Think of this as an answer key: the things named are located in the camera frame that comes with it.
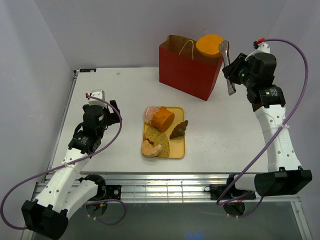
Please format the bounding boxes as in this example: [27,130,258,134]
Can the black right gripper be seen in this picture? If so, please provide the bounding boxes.
[221,52,256,89]

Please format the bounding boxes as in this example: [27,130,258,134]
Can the stainless steel kitchen tongs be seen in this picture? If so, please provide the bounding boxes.
[218,40,236,96]

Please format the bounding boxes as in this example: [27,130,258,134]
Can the orange bread loaf chunk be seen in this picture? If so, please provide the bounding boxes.
[149,106,175,132]

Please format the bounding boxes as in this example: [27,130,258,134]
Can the orange round bread half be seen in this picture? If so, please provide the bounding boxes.
[195,34,224,58]

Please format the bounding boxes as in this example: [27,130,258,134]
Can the speckled bread slice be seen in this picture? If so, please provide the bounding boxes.
[154,132,170,158]
[144,126,162,145]

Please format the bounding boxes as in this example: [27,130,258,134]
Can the brown chocolate croissant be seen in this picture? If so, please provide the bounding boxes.
[169,120,189,139]

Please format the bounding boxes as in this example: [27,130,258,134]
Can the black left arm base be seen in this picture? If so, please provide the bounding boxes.
[101,185,122,200]

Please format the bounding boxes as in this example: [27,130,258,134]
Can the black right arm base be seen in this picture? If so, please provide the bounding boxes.
[204,184,256,200]

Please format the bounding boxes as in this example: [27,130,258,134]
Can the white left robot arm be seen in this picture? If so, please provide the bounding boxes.
[21,96,122,240]

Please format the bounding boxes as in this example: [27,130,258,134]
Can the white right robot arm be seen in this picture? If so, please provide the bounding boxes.
[222,52,313,199]

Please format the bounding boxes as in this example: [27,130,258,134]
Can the pale orange crescent bread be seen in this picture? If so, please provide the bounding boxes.
[141,140,162,158]

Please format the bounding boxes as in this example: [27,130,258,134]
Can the red paper bag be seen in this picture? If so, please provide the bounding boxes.
[159,35,223,101]

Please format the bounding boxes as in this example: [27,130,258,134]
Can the pink sugared donut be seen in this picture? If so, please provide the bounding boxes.
[143,105,158,125]

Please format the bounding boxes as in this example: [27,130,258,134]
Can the yellow plastic tray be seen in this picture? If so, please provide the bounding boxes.
[141,106,187,159]

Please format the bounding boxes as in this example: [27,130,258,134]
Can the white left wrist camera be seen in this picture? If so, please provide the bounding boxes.
[85,89,105,107]

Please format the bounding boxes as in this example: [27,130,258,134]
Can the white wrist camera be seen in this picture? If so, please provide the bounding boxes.
[85,89,105,107]
[252,38,270,55]

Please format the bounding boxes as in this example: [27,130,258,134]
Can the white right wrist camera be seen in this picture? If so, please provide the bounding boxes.
[252,38,270,55]

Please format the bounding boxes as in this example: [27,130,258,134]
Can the aluminium table frame rail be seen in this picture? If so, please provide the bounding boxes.
[32,172,301,203]

